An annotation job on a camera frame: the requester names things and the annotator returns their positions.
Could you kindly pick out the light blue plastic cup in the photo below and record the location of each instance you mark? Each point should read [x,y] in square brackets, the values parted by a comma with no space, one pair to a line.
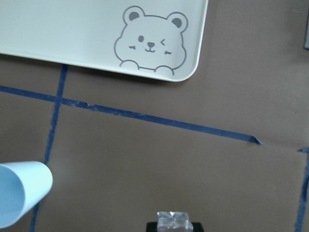
[22,186]

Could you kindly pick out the clear ice cube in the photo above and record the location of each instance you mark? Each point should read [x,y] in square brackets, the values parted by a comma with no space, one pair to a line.
[174,222]

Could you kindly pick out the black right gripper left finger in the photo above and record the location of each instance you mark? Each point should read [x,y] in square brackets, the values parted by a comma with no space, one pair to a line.
[151,227]

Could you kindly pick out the grey folded cloth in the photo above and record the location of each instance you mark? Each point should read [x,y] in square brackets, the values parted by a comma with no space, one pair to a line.
[306,41]

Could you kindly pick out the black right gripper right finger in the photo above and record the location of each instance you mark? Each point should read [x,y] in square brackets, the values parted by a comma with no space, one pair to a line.
[197,226]

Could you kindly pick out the cream bear tray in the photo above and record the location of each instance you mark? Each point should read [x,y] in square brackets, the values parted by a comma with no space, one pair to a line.
[158,39]

